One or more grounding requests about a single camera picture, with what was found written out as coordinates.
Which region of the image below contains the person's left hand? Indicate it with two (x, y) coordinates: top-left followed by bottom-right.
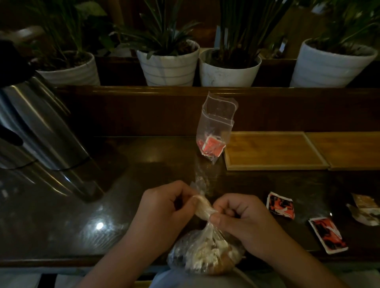
(133, 180), (220, 259)

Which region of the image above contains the person's right hand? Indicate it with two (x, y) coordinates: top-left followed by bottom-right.
(209, 194), (286, 261)

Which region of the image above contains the clear plastic food bag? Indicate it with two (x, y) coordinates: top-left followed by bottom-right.
(166, 177), (247, 276)

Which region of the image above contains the person's right forearm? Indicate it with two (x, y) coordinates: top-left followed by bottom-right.
(246, 231), (348, 288)

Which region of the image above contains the person's left forearm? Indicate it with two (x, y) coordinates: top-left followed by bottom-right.
(76, 230), (167, 288)

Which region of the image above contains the red black sauce packet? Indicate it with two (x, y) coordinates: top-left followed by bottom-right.
(308, 217), (349, 255)
(266, 192), (295, 220)

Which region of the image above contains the white bowl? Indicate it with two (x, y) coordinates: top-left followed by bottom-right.
(148, 266), (258, 288)

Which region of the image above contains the wooden tray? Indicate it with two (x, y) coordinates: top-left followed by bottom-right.
(306, 131), (380, 171)
(223, 131), (330, 171)

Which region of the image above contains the clear zip bag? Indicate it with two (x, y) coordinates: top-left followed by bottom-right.
(196, 91), (238, 165)

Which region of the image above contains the dark wooden ledge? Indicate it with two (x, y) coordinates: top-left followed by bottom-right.
(56, 85), (380, 137)

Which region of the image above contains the smooth white plant pot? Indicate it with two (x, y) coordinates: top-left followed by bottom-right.
(199, 47), (262, 88)

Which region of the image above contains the torn brown packet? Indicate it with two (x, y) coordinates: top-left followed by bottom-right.
(346, 204), (380, 227)
(351, 193), (380, 216)

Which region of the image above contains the white ribbed plant pot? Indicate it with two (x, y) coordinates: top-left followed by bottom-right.
(136, 40), (200, 87)
(35, 50), (101, 87)

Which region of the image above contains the green leafy plant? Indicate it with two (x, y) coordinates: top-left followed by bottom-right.
(213, 0), (295, 69)
(306, 0), (380, 56)
(28, 0), (118, 70)
(114, 0), (203, 60)

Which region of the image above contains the large white ribbed pot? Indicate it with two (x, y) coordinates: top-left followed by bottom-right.
(289, 39), (378, 88)

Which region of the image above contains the stainless steel kettle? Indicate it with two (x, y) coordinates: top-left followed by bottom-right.
(0, 39), (91, 171)

